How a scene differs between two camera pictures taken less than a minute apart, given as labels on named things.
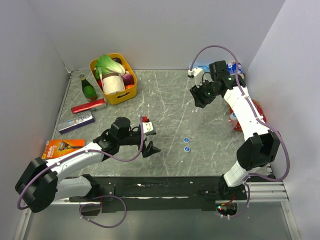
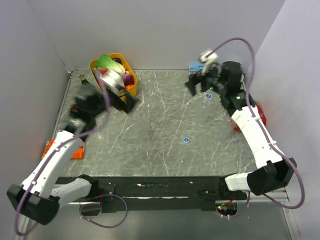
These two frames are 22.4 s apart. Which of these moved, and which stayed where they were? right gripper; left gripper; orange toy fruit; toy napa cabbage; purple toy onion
Moved: left gripper; right gripper
Stayed: orange toy fruit; purple toy onion; toy napa cabbage
